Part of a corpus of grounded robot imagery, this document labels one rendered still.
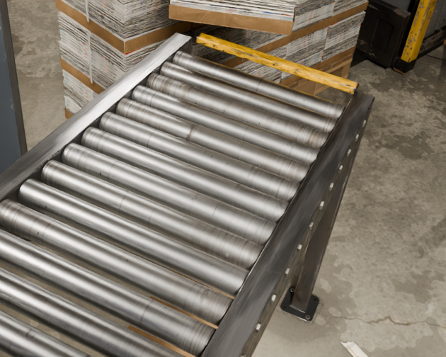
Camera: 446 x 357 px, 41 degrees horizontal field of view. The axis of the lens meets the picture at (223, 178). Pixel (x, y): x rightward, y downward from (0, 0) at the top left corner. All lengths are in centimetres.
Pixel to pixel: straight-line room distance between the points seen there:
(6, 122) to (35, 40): 144
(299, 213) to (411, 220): 135
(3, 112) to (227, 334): 114
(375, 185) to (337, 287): 60
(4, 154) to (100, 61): 44
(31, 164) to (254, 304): 51
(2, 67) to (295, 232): 102
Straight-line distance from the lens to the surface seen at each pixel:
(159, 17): 196
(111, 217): 107
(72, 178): 116
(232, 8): 139
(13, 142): 192
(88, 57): 212
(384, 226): 237
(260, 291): 98
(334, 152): 129
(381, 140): 280
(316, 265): 183
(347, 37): 301
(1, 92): 182
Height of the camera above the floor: 156
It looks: 41 degrees down
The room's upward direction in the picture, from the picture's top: 8 degrees clockwise
